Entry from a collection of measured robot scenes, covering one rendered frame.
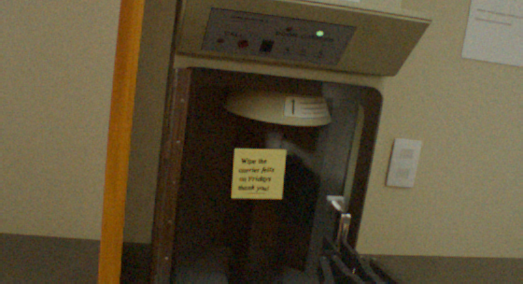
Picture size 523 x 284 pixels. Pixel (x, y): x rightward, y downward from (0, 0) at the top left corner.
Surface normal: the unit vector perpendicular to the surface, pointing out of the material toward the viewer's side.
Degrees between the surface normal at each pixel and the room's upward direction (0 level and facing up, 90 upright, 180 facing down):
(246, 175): 90
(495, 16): 90
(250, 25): 135
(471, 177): 90
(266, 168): 90
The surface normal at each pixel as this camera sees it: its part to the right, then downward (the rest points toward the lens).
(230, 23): 0.04, 0.86
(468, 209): 0.20, 0.26
